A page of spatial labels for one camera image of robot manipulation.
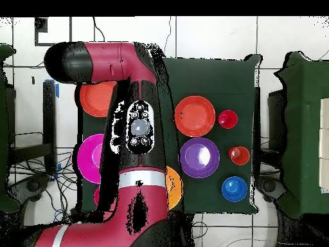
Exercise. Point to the orange-red plastic bowl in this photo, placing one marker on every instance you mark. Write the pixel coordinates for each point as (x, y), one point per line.
(95, 100)
(195, 118)

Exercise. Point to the large magenta plastic bowl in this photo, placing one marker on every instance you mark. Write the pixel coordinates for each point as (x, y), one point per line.
(87, 159)

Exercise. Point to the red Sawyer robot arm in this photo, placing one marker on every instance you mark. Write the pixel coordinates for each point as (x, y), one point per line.
(144, 205)

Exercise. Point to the purple plastic bowl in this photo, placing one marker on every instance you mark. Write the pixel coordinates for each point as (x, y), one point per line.
(190, 164)

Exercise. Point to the orange plastic bowl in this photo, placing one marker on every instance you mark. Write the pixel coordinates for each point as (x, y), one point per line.
(174, 187)

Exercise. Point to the red plastic cup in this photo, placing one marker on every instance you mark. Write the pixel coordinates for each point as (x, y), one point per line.
(227, 119)

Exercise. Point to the orange plastic cup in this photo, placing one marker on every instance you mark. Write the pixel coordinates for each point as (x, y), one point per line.
(239, 155)

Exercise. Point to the dark green table cloth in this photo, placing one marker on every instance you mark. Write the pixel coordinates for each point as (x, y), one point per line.
(218, 77)

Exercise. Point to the small dark blue bowl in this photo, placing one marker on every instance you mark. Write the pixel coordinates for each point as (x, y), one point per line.
(234, 189)

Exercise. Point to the small magenta plastic bowl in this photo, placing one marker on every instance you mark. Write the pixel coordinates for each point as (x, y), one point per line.
(96, 196)

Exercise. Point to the neighbouring green cloth table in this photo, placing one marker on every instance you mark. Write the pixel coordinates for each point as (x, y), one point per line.
(3, 128)
(303, 128)

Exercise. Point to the white panel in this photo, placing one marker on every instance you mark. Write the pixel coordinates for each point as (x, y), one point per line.
(324, 144)

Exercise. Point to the black stand frame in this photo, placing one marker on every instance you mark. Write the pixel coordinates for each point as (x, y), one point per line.
(49, 123)

